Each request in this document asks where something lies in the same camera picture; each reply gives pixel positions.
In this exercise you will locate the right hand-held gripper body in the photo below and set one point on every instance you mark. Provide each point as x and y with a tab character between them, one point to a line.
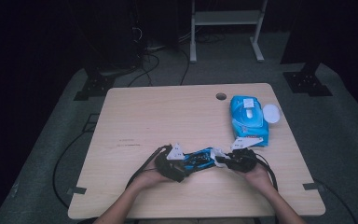
242	160

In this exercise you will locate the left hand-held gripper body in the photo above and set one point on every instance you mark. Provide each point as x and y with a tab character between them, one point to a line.
167	165

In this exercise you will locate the blue wet wipe pack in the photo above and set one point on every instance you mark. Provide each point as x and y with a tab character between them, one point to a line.
248	115

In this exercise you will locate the person's right hand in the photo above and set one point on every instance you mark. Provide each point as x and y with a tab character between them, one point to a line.
258	175

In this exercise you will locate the person's left hand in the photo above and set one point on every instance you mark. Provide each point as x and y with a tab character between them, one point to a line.
150	179

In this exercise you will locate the grey tape strip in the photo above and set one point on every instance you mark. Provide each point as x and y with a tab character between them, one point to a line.
76	190
313	186

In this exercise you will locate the black stand base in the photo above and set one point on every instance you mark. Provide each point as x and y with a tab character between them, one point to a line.
306	82
94	87

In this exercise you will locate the white metal stand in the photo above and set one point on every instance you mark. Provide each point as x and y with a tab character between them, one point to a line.
227	17

